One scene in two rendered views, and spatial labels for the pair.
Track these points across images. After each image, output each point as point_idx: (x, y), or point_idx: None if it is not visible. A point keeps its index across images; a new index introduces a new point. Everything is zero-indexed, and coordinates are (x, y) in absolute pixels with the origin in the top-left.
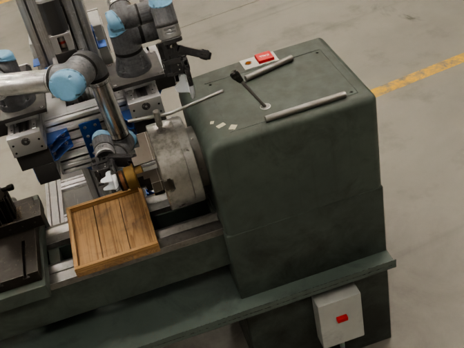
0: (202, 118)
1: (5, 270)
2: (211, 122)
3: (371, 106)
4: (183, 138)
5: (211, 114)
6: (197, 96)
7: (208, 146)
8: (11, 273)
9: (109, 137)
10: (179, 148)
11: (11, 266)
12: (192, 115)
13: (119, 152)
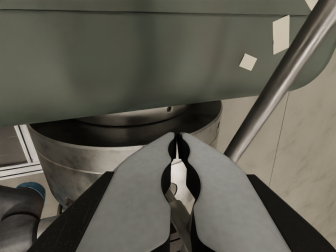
0: (195, 87)
1: (174, 249)
2: (247, 63)
3: None
4: (205, 138)
5: (200, 51)
6: (12, 85)
7: (296, 87)
8: (180, 244)
9: (6, 244)
10: (212, 144)
11: (172, 247)
12: (127, 110)
13: (3, 203)
